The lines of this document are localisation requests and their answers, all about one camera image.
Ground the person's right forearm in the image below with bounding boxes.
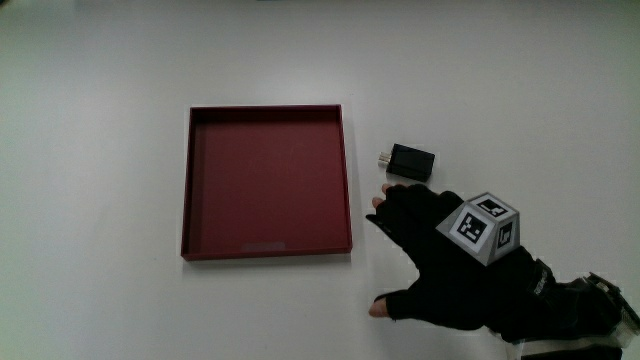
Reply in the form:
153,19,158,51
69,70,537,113
492,258,640,360

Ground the white desk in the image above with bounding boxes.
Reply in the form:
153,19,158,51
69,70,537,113
0,0,640,360

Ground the person's right hand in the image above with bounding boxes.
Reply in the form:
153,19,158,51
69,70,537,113
365,183,549,332

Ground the dark red square tray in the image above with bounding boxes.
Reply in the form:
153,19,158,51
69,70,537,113
180,103,354,262

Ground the black charger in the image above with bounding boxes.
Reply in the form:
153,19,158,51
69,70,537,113
377,143,436,183

